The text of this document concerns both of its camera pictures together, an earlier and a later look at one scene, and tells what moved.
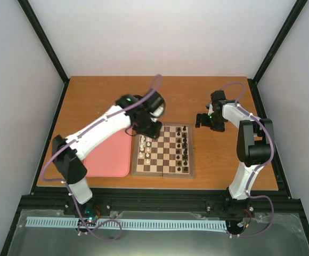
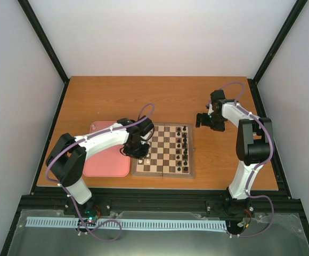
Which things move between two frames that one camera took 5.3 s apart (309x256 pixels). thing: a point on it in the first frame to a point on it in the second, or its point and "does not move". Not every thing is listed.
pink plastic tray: [113, 159] does not move
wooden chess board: [170, 156] does not move
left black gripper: [154, 133] to [141, 155]
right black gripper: [219, 128] does not move
